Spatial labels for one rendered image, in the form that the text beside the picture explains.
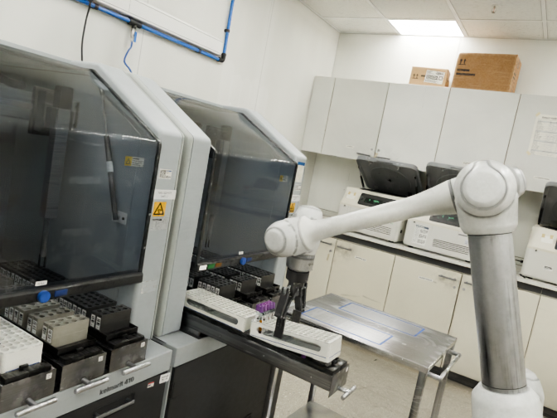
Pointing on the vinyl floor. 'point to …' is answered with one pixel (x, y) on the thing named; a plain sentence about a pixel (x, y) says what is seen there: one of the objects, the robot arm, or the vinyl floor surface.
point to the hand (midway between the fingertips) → (287, 327)
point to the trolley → (428, 353)
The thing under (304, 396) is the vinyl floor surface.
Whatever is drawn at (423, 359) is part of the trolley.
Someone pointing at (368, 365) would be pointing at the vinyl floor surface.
